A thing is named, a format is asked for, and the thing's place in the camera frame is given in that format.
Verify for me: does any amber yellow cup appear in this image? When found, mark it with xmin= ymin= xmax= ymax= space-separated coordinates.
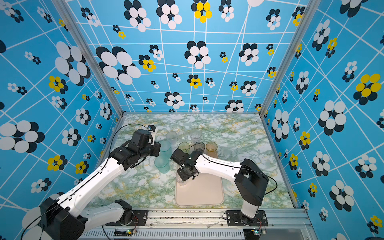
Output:
xmin=206 ymin=142 xmax=218 ymax=158

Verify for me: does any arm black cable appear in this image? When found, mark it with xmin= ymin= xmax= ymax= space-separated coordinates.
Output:
xmin=106 ymin=123 xmax=151 ymax=160
xmin=182 ymin=142 xmax=279 ymax=196

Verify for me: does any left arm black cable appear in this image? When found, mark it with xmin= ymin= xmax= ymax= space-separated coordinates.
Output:
xmin=106 ymin=123 xmax=151 ymax=160

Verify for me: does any tall teal cup rear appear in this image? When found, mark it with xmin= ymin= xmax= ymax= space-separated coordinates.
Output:
xmin=159 ymin=140 xmax=172 ymax=159

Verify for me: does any left aluminium corner post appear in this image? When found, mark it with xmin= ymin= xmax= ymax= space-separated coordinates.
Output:
xmin=53 ymin=1 xmax=124 ymax=118

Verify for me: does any large clear glass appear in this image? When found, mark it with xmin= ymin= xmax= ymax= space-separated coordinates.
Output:
xmin=189 ymin=129 xmax=203 ymax=144

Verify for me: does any small clear glass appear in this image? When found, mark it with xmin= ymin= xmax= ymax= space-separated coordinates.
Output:
xmin=176 ymin=175 xmax=186 ymax=187

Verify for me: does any right aluminium corner post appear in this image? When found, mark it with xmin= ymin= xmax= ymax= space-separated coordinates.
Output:
xmin=259 ymin=0 xmax=321 ymax=117

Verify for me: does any green transparent cup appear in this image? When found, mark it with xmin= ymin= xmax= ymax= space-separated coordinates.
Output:
xmin=178 ymin=142 xmax=191 ymax=153

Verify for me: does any aluminium corner post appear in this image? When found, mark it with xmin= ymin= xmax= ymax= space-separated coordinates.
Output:
xmin=259 ymin=0 xmax=321 ymax=117
xmin=53 ymin=1 xmax=124 ymax=118

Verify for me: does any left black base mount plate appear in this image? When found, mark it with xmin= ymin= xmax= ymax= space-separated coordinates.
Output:
xmin=106 ymin=210 xmax=149 ymax=227

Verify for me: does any frosted clear textured cup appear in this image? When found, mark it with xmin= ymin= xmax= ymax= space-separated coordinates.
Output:
xmin=166 ymin=131 xmax=178 ymax=145

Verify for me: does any grey smoky cup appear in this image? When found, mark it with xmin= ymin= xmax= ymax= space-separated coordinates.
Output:
xmin=193 ymin=142 xmax=206 ymax=153

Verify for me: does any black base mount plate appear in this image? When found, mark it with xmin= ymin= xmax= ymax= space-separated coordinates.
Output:
xmin=224 ymin=210 xmax=269 ymax=228
xmin=106 ymin=210 xmax=149 ymax=227

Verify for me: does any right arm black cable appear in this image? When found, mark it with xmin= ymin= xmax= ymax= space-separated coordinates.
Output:
xmin=182 ymin=142 xmax=279 ymax=196

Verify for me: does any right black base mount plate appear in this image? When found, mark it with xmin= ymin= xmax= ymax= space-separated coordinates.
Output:
xmin=224 ymin=210 xmax=269 ymax=228

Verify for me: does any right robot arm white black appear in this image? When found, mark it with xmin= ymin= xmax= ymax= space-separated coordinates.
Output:
xmin=171 ymin=149 xmax=269 ymax=226

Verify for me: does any right green circuit board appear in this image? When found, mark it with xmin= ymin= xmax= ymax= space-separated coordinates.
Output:
xmin=243 ymin=229 xmax=261 ymax=240

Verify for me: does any left green circuit board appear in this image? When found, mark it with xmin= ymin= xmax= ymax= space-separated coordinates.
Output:
xmin=114 ymin=229 xmax=136 ymax=238

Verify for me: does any tall teal cup front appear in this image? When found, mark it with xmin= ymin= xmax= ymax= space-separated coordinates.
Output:
xmin=155 ymin=156 xmax=170 ymax=174

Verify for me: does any tall teal cup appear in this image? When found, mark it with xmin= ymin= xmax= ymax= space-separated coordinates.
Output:
xmin=155 ymin=156 xmax=170 ymax=174
xmin=159 ymin=140 xmax=172 ymax=159

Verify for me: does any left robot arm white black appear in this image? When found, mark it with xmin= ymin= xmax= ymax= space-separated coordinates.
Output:
xmin=40 ymin=125 xmax=161 ymax=240

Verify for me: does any green circuit board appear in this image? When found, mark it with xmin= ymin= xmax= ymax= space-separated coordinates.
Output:
xmin=114 ymin=229 xmax=136 ymax=238
xmin=243 ymin=229 xmax=261 ymax=240

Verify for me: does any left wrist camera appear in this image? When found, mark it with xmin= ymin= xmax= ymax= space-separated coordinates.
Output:
xmin=148 ymin=125 xmax=158 ymax=144

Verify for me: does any aluminium front rail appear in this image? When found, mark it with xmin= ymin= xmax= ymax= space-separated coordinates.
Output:
xmin=77 ymin=209 xmax=318 ymax=240

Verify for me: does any pink rectangular tray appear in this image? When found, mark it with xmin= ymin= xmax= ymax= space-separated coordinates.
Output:
xmin=174 ymin=149 xmax=225 ymax=208

